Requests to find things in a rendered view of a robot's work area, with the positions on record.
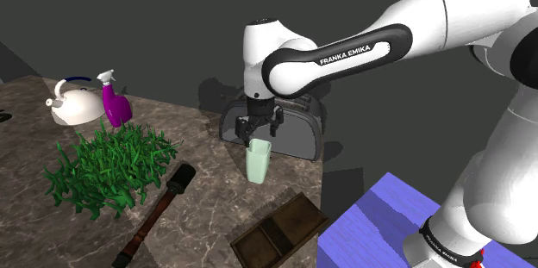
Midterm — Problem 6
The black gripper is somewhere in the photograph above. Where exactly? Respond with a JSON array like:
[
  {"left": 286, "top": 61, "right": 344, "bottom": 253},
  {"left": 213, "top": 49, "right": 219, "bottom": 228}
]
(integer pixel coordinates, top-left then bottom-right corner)
[{"left": 235, "top": 97, "right": 285, "bottom": 147}]

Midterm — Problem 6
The pale green cup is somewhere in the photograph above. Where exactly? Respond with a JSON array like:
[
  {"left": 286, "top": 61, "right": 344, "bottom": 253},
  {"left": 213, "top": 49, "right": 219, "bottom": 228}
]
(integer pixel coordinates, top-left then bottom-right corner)
[{"left": 245, "top": 139, "right": 273, "bottom": 185}]

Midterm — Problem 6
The grey toaster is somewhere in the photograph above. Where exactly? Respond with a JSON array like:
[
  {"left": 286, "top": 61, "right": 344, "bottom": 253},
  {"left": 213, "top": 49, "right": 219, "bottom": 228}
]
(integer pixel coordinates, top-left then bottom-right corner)
[{"left": 218, "top": 93, "right": 325, "bottom": 162}]

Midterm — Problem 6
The brown wooden tray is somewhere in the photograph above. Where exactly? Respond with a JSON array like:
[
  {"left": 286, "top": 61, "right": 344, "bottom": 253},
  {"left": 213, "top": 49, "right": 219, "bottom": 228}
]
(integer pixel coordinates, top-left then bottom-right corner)
[{"left": 228, "top": 191, "right": 330, "bottom": 268}]

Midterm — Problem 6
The black and brown pepper mill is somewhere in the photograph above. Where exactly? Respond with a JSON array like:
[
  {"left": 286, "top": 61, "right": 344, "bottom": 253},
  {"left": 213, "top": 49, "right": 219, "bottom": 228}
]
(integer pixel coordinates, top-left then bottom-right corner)
[{"left": 110, "top": 163, "right": 197, "bottom": 268}]

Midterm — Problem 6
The purple spray bottle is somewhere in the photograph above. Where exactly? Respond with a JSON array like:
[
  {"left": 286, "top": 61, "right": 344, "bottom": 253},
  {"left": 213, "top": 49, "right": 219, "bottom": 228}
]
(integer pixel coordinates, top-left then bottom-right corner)
[{"left": 96, "top": 69, "right": 135, "bottom": 128}]

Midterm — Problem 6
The green leafy plant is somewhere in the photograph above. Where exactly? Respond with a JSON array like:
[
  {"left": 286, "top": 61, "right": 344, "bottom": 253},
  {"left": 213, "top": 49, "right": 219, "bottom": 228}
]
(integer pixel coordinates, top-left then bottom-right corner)
[{"left": 43, "top": 120, "right": 185, "bottom": 221}]

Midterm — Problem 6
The white kettle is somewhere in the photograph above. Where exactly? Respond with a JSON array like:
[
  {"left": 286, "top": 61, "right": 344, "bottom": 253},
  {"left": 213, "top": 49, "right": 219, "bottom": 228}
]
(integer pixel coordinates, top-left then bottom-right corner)
[{"left": 45, "top": 75, "right": 108, "bottom": 127}]

